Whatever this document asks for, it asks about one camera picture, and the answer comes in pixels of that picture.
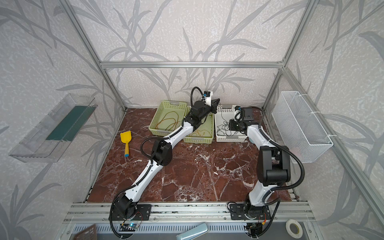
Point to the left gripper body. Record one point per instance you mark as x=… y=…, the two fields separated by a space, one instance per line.
x=214 y=104

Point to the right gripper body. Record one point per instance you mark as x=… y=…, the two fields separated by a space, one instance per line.
x=234 y=125

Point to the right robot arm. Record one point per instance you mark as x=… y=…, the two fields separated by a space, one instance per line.
x=274 y=161

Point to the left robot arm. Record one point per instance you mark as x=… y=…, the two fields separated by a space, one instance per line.
x=159 y=151

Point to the white perforated basket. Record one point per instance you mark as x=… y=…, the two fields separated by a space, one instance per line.
x=222 y=119

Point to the middle green perforated basket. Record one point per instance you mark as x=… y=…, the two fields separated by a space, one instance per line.
x=204 y=134

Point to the green perforated basket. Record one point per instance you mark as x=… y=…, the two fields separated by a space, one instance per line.
x=204 y=134
x=168 y=117

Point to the left green perforated basket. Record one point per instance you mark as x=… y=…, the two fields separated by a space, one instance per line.
x=168 y=117

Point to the yellow plastic scoop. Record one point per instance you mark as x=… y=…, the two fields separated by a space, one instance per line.
x=126 y=137

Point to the light blue flat bar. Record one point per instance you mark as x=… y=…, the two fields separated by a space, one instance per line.
x=194 y=232

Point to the white tape roll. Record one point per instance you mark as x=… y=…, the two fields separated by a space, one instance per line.
x=294 y=229

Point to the brown perforated board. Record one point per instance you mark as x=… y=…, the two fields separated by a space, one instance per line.
x=89 y=233

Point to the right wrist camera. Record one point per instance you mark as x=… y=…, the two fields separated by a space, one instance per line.
x=237 y=116

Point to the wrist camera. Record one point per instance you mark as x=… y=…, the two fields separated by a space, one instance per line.
x=207 y=98
x=237 y=116

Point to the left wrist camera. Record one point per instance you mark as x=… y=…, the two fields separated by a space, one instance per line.
x=207 y=98

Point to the white wire mesh basket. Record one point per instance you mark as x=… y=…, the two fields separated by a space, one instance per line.
x=299 y=126

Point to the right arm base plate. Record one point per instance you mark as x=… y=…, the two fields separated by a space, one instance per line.
x=242 y=212

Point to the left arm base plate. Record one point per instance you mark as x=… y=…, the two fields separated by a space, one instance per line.
x=139 y=212

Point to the clear plastic wall shelf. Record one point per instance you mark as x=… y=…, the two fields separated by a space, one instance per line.
x=47 y=142

